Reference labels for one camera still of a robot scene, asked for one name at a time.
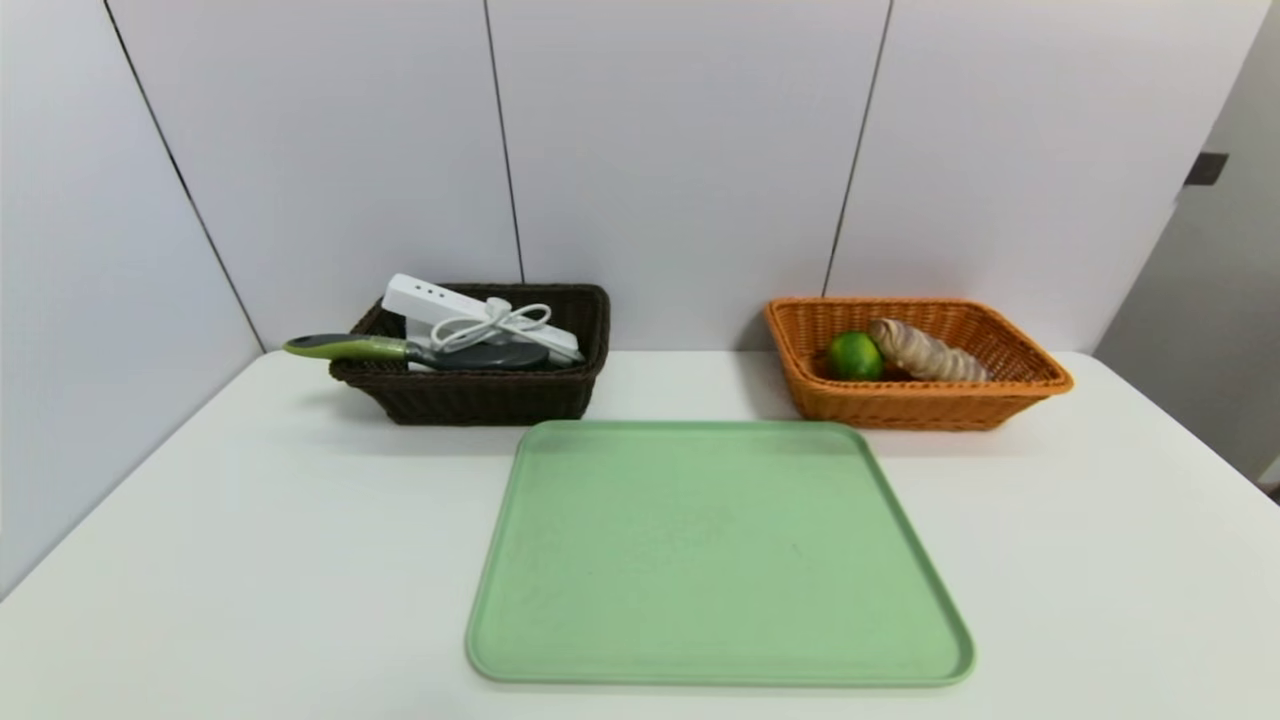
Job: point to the green round citrus fruit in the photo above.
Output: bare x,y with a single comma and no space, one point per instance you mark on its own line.
854,356

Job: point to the white rounded box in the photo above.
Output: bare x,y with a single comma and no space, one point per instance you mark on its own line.
420,340

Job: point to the striped brown taro root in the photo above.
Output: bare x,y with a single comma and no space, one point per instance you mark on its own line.
925,352

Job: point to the dark brown wicker basket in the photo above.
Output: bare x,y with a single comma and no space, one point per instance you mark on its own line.
480,395

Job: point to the orange wicker basket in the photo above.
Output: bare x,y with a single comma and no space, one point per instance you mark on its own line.
900,405

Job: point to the light green plastic tray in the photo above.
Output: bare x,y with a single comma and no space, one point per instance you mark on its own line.
720,560

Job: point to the dark wall bracket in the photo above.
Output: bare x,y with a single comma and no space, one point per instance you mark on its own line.
1206,169

